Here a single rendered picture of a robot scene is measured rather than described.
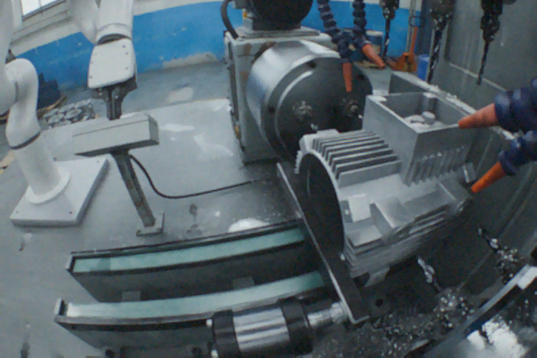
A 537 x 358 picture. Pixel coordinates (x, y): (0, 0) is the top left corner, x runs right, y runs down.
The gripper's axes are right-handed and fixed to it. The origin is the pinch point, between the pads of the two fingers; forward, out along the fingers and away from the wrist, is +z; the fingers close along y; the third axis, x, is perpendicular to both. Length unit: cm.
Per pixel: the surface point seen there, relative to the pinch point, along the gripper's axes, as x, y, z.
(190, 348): -12.2, 9.2, 43.2
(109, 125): -3.5, 0.4, 3.6
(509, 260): -36, 45, 30
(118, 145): -3.4, 1.9, 7.6
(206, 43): 461, 22, -275
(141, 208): 9.5, 0.2, 20.4
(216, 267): -7.9, 16.5, 30.8
